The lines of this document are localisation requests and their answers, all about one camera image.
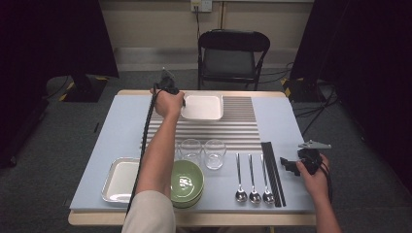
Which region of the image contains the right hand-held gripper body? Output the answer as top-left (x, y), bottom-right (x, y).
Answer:
top-left (296, 139), bottom-right (332, 175)

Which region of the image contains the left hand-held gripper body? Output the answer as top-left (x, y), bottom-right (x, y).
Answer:
top-left (152, 66), bottom-right (181, 96)

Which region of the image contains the row of black chopsticks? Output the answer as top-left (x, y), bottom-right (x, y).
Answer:
top-left (260, 141), bottom-right (288, 209)

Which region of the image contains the white square plate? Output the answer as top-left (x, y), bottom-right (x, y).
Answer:
top-left (100, 156), bottom-right (144, 204)
top-left (180, 94), bottom-right (224, 122)

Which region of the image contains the metal spoon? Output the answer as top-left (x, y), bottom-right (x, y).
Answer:
top-left (234, 152), bottom-right (249, 204)
top-left (247, 153), bottom-right (262, 205)
top-left (259, 153), bottom-right (276, 205)

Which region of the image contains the person's left hand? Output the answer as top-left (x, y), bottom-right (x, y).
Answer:
top-left (149, 88), bottom-right (187, 122)

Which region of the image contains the person's right hand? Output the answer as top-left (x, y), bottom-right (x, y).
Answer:
top-left (294, 153), bottom-right (333, 202)

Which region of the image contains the striped woven placemat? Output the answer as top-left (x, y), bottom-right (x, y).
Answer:
top-left (139, 94), bottom-right (262, 152)

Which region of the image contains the black stand base hazard tape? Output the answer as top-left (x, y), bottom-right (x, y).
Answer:
top-left (281, 77), bottom-right (326, 104)
top-left (58, 73), bottom-right (109, 104)

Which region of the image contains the black folding chair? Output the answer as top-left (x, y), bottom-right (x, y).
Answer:
top-left (197, 28), bottom-right (271, 91)

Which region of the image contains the black curtain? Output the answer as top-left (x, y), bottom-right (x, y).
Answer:
top-left (0, 0), bottom-right (120, 98)
top-left (289, 0), bottom-right (412, 195)

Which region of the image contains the person's beige sleeve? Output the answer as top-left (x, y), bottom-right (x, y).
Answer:
top-left (120, 189), bottom-right (178, 233)

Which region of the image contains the dark low block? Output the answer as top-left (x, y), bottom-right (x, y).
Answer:
top-left (0, 96), bottom-right (51, 169)

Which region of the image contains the right hand-held gripper black cable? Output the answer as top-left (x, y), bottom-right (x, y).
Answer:
top-left (320, 159), bottom-right (334, 205)

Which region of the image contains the hand-held gripper black cable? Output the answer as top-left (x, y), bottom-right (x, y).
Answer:
top-left (320, 159), bottom-right (334, 205)
top-left (125, 82), bottom-right (163, 217)

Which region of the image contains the black floor cable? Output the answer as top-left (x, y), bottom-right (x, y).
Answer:
top-left (258, 61), bottom-right (294, 85)
top-left (42, 76), bottom-right (71, 100)
top-left (292, 82), bottom-right (339, 137)

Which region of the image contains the left hand-held gripper black cable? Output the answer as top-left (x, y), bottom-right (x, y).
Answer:
top-left (125, 82), bottom-right (163, 217)

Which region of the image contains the black plugged wall cable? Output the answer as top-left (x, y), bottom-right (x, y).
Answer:
top-left (193, 5), bottom-right (202, 42)

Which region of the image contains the white wall socket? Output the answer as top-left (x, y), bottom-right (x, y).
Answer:
top-left (189, 0), bottom-right (213, 14)

